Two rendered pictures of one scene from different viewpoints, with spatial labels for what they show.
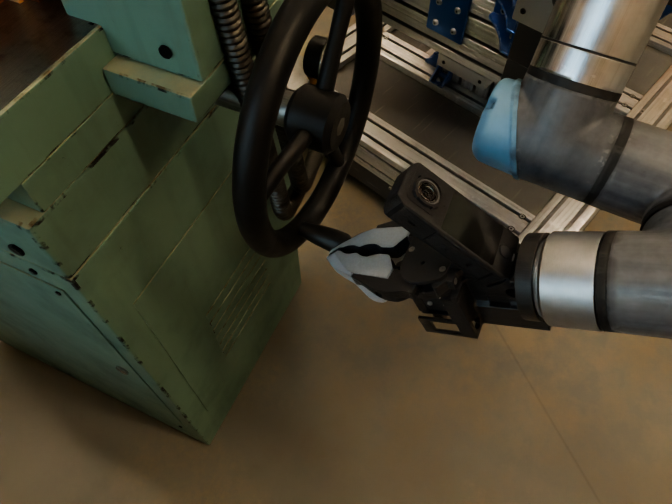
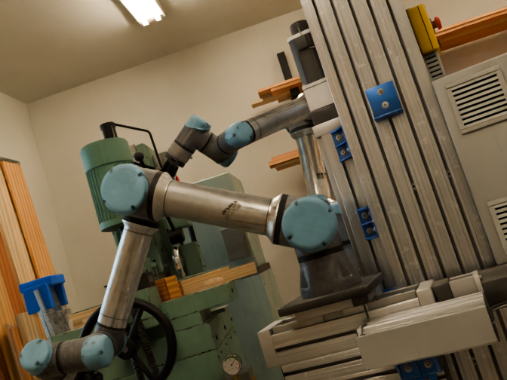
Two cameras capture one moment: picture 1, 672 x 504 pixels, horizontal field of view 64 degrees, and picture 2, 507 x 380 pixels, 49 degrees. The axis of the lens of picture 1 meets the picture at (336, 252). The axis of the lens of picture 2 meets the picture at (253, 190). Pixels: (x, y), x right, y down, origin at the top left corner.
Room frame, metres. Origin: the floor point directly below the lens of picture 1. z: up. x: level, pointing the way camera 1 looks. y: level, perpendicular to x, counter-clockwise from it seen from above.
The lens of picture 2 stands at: (0.20, -1.68, 0.94)
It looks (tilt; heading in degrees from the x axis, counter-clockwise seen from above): 7 degrees up; 67
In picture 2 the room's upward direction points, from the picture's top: 17 degrees counter-clockwise
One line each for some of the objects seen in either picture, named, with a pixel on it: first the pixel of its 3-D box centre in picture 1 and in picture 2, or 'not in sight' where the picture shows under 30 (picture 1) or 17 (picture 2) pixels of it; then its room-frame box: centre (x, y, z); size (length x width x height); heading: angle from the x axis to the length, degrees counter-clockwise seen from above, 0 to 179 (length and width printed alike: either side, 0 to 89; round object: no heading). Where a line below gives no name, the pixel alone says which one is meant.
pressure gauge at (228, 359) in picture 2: (318, 62); (232, 366); (0.69, 0.03, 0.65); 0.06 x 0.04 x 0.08; 155
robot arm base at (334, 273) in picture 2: not in sight; (325, 270); (0.84, -0.45, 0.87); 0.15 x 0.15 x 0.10
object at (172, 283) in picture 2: not in sight; (150, 294); (0.54, 0.25, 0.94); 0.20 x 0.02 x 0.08; 155
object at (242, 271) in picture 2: not in sight; (180, 289); (0.65, 0.27, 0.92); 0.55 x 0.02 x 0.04; 155
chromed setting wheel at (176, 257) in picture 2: not in sight; (179, 262); (0.71, 0.39, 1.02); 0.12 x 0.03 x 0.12; 65
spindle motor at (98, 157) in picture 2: not in sight; (114, 185); (0.54, 0.33, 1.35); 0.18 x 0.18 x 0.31
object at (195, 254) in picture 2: not in sight; (190, 259); (0.76, 0.43, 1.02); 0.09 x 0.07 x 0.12; 155
